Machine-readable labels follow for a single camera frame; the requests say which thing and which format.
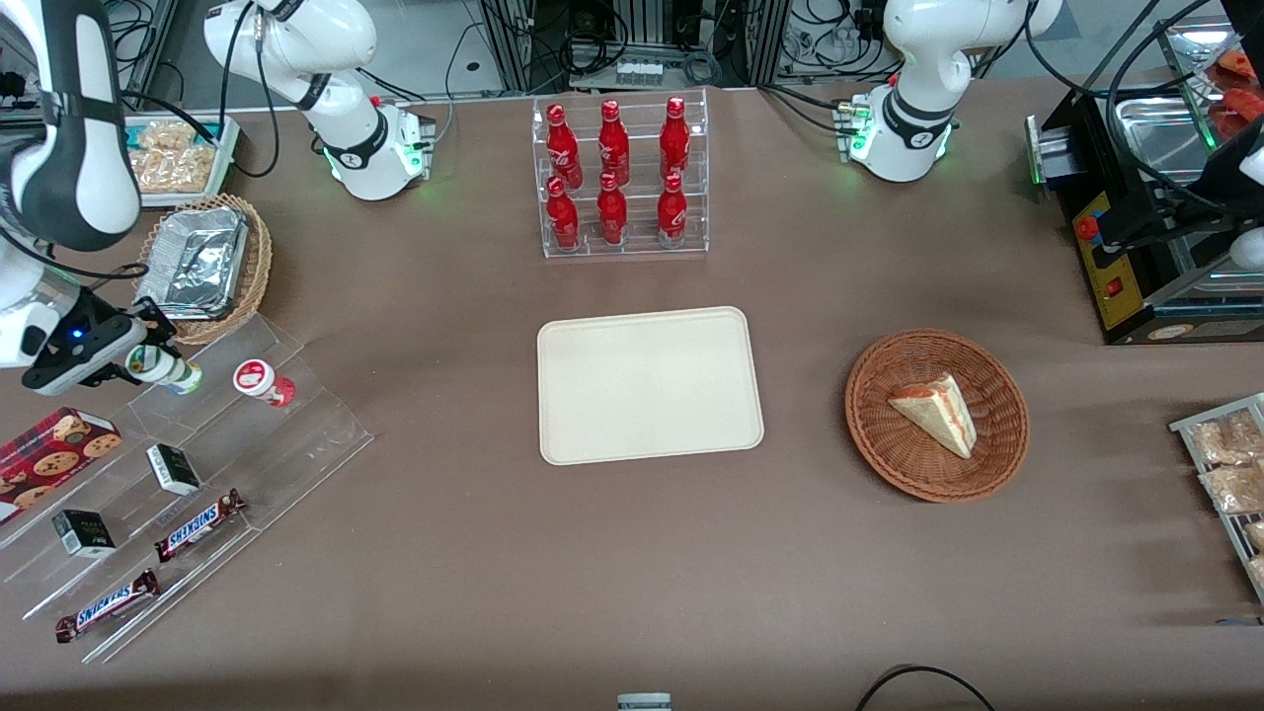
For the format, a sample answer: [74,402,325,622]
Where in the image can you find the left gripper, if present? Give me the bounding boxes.
[1096,128,1264,253]

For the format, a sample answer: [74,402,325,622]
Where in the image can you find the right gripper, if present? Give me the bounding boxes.
[22,291,184,398]

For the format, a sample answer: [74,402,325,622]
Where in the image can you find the green lid yogurt cup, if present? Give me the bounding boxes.
[126,344,203,396]

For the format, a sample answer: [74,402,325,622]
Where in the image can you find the steel tray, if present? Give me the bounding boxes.
[1114,97,1221,184]

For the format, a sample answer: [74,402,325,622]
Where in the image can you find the aluminium foil tray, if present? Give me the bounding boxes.
[134,206,249,321]

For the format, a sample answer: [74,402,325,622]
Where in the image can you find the white snack tray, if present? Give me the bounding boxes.
[123,115,242,209]

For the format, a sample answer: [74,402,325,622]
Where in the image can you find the beige plastic tray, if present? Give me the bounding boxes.
[536,306,765,466]

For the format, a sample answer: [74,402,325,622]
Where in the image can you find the red food package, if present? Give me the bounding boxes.
[1223,87,1264,139]

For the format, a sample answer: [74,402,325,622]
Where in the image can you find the black sealing machine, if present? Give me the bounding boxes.
[1027,84,1264,346]

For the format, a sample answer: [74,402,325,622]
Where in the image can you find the red lid yogurt cup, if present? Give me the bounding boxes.
[233,358,297,409]

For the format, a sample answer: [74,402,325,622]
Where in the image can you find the small black box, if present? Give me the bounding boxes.
[51,510,117,559]
[146,443,202,497]

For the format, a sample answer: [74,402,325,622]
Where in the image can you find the red cookie box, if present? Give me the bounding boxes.
[0,406,123,524]

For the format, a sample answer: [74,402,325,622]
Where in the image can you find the light wicker basket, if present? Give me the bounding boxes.
[130,193,274,346]

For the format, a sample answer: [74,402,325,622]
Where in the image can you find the clear acrylic stepped stand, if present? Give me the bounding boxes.
[0,314,374,665]

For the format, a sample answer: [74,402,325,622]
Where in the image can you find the large clear cracker bag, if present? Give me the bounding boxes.
[133,146,215,195]

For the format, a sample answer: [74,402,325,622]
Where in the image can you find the snickers bar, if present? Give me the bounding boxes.
[54,569,161,644]
[154,489,248,564]

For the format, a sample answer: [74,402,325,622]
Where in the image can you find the small clear cracker bag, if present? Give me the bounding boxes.
[128,120,198,151]

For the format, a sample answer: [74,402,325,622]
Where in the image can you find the clear snack bag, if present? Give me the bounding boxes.
[1200,462,1264,514]
[1188,413,1264,465]

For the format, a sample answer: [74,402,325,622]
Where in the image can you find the wrapped triangle sandwich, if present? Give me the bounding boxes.
[887,372,979,460]

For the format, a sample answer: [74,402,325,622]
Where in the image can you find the brown wicker basket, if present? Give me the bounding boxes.
[844,329,1031,504]

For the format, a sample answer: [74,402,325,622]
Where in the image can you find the red cola bottle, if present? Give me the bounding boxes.
[546,103,584,189]
[546,176,582,252]
[657,172,688,248]
[659,96,691,181]
[597,99,631,187]
[596,172,629,246]

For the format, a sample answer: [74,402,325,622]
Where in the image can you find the clear acrylic bottle rack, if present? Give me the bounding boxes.
[531,87,710,260]

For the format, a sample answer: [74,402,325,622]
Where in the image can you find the wire rack tray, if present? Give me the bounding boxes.
[1169,393,1264,603]

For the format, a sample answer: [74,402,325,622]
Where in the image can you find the black floor cable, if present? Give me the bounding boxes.
[854,665,998,711]

